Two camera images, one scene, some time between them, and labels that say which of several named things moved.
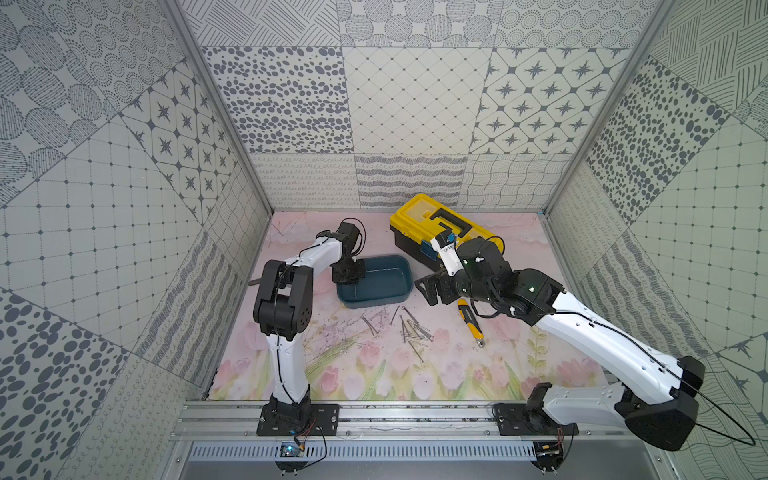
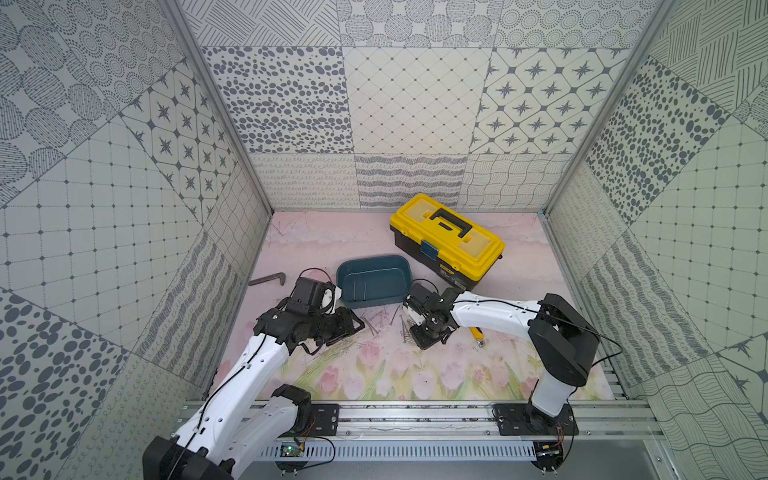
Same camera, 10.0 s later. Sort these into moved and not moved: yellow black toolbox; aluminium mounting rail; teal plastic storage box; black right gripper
Moved: black right gripper
Not moved: yellow black toolbox; aluminium mounting rail; teal plastic storage box
